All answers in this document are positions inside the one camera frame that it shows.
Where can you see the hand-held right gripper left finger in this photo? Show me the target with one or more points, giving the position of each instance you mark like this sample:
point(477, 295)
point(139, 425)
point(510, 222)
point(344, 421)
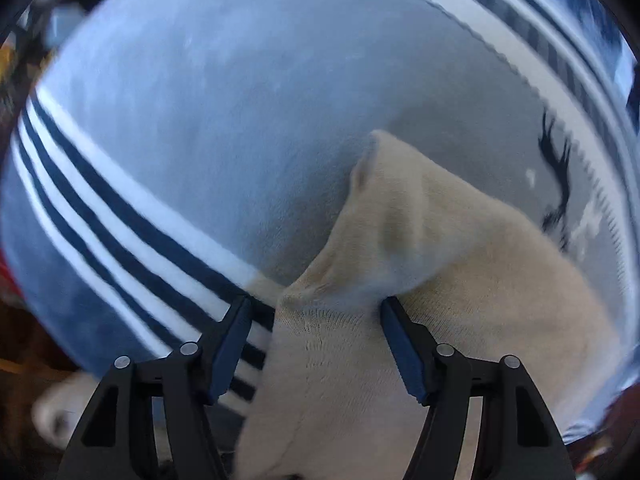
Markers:
point(230, 355)

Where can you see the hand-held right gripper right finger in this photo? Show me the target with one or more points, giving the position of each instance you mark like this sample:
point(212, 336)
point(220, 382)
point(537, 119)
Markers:
point(402, 355)

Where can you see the cream knit sweater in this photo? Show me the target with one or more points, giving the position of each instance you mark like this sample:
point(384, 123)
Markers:
point(450, 270)

